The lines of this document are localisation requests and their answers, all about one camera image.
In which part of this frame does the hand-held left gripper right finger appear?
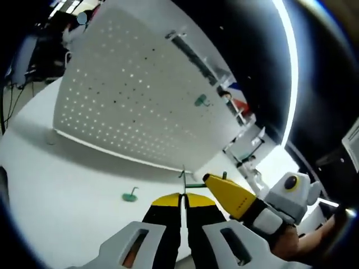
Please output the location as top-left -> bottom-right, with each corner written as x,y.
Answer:
183,192 -> 277,269

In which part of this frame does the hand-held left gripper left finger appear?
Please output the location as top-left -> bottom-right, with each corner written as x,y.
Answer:
96,192 -> 182,269

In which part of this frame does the wire hook assembly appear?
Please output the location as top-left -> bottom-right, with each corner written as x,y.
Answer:
178,164 -> 228,204

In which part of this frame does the green hook assembly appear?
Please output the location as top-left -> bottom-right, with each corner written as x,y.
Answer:
195,94 -> 211,108
121,187 -> 140,202

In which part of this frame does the white perforated mounting plate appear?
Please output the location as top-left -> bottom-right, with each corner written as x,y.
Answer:
52,4 -> 249,172

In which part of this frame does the person's right hand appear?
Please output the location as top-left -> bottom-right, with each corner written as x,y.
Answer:
276,224 -> 302,260

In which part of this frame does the ceiling light strip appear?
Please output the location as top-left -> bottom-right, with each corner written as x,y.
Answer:
276,0 -> 300,146

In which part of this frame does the white shelf rack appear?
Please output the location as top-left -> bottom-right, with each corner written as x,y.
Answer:
165,29 -> 233,85

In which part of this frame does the white laptop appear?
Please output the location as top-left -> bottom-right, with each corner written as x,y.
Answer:
10,36 -> 37,86

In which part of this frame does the red blue wall banner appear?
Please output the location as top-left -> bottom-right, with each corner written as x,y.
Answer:
224,82 -> 250,112

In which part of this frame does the black cable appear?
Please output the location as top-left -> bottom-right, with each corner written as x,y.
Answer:
0,81 -> 26,135

